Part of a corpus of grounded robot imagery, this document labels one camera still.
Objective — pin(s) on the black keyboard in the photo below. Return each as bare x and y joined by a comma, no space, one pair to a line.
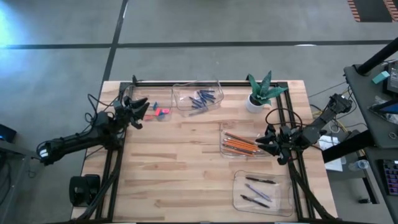
391,177

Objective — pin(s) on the blue pen with lettering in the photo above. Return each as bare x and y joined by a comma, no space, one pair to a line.
195,101

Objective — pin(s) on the black desktop device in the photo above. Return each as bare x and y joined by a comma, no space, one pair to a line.
393,77

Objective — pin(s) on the black table leg bar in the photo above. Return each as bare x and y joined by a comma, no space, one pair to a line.
345,149

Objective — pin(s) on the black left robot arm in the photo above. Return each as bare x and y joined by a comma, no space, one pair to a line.
77,140

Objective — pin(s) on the clear water bottle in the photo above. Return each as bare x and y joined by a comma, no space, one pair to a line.
357,165

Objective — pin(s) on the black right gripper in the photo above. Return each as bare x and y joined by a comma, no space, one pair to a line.
287,141

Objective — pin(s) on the black aluminium rig frame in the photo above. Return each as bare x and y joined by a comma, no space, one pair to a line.
233,83

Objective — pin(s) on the grey metal stand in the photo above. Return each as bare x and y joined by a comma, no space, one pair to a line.
18,149

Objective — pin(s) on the black gel pen rubber grip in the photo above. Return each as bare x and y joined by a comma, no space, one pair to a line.
254,201

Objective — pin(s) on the grey side table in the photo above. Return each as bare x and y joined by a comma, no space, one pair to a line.
363,102

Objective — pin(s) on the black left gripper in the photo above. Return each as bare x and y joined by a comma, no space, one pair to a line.
127,113

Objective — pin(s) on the teal box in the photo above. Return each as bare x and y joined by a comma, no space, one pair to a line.
381,77

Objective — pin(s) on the clear plastic bin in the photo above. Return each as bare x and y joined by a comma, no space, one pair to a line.
186,90
227,149
280,199
136,93

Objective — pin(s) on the clear plastic bag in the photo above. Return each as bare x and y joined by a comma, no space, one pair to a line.
392,119

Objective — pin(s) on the white paper sheet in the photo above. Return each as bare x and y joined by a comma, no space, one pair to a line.
329,143

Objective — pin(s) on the black tablet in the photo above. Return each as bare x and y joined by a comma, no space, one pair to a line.
388,107

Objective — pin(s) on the green plant in white pot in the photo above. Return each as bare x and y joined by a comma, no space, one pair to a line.
262,90

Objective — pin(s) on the black floor mat orange striped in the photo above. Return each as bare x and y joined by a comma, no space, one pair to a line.
373,9

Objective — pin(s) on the dark blue pencil silver print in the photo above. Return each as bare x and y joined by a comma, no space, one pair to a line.
239,137

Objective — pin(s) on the dark device blue glow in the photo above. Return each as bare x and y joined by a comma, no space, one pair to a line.
7,133

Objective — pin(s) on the pink eraser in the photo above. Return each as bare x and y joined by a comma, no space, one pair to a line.
165,110

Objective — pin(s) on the black slanted pole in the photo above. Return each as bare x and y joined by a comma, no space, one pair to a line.
379,56

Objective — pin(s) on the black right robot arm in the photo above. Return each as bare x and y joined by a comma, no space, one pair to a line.
323,123

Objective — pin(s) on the clear barrel pen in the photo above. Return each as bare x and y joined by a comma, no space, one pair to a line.
258,192

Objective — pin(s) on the orange pencil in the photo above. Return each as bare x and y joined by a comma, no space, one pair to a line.
241,147
241,144
241,141
237,152

